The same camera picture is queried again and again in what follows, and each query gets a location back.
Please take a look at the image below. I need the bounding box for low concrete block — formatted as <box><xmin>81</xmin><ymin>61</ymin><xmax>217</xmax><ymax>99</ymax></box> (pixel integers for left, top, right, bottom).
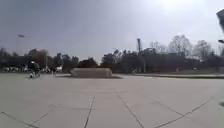
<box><xmin>69</xmin><ymin>67</ymin><xmax>114</xmax><ymax>79</ymax></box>

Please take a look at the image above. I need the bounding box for person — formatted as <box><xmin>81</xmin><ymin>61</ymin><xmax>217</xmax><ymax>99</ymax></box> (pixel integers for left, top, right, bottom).
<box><xmin>27</xmin><ymin>60</ymin><xmax>42</xmax><ymax>79</ymax></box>

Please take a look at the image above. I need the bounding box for row of trees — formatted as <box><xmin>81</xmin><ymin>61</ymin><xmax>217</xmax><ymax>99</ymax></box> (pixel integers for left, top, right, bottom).
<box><xmin>0</xmin><ymin>34</ymin><xmax>224</xmax><ymax>74</ymax></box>

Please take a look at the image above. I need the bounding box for street lamp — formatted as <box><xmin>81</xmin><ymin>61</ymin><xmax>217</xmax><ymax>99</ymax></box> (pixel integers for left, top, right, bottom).
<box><xmin>17</xmin><ymin>33</ymin><xmax>27</xmax><ymax>54</ymax></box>

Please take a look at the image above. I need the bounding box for tall pole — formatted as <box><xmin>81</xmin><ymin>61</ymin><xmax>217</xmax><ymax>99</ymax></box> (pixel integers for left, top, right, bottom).
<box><xmin>136</xmin><ymin>37</ymin><xmax>147</xmax><ymax>74</ymax></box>

